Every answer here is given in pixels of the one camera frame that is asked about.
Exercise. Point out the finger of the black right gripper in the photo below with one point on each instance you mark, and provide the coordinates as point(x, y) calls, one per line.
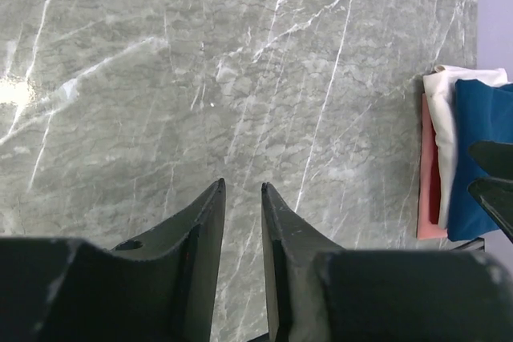
point(496, 159)
point(494, 195)

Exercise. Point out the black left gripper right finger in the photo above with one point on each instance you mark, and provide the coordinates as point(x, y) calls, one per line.
point(317, 290)

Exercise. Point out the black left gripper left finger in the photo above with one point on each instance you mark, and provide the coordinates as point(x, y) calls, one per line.
point(157, 286)

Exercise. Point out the blue folded t-shirt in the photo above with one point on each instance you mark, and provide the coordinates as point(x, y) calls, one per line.
point(483, 114)

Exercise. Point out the pink folded t-shirt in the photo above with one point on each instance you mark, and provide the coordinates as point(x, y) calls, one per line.
point(429, 182)

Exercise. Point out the white folded t-shirt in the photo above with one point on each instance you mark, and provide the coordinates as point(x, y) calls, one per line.
point(439, 88)

